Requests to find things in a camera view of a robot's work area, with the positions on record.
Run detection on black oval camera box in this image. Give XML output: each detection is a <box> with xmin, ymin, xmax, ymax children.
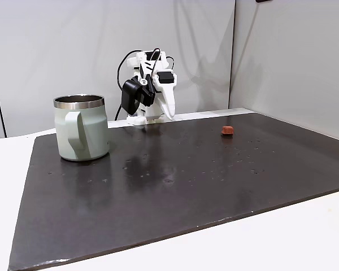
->
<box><xmin>121</xmin><ymin>76</ymin><xmax>156</xmax><ymax>116</ymax></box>

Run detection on black camera cable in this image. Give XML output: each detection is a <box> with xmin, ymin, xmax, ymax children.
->
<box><xmin>114</xmin><ymin>47</ymin><xmax>175</xmax><ymax>121</ymax></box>

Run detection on pale green steel mug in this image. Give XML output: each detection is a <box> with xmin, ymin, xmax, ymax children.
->
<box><xmin>53</xmin><ymin>94</ymin><xmax>110</xmax><ymax>162</ymax></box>

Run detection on black rubber mat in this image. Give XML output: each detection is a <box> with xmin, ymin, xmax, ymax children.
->
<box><xmin>7</xmin><ymin>112</ymin><xmax>339</xmax><ymax>271</ymax></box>

